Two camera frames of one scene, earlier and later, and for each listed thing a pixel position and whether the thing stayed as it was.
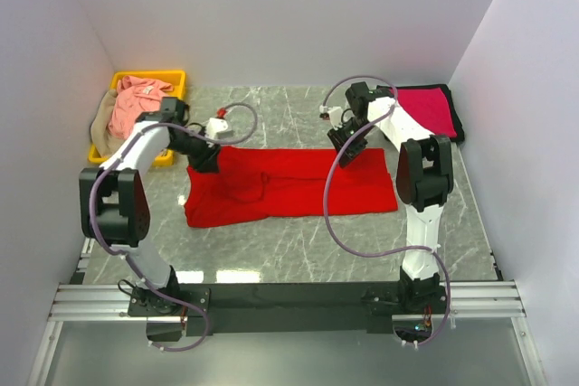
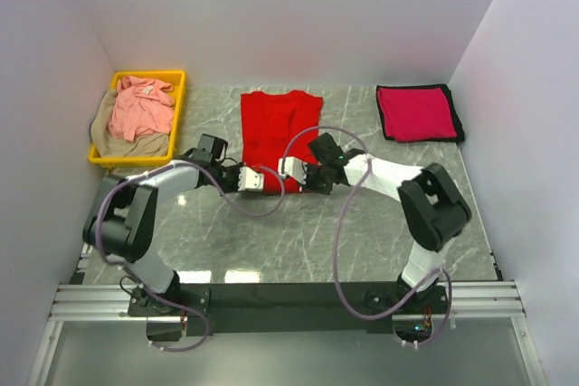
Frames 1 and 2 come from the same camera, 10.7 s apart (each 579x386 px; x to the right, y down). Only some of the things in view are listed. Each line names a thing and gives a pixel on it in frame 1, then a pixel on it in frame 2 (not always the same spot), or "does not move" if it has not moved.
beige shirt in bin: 104,144 does not move
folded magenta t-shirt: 428,107 does not move
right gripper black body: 343,136 → 317,179
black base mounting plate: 287,308 does not move
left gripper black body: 199,150 → 228,177
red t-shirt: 257,183 → 270,123
